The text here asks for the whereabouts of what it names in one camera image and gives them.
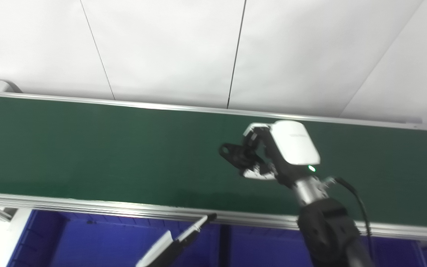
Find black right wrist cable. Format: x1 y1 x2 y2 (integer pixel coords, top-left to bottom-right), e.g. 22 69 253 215
325 177 374 238

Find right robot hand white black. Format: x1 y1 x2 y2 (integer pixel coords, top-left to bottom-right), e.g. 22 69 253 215
241 120 321 188

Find green conveyor belt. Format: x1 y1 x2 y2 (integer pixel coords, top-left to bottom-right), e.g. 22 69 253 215
0 89 427 244
0 95 427 229

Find black flanged metal part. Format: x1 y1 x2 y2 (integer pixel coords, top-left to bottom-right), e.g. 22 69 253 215
219 143 264 172

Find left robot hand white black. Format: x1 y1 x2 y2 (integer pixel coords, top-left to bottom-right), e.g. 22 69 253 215
136 213 218 267

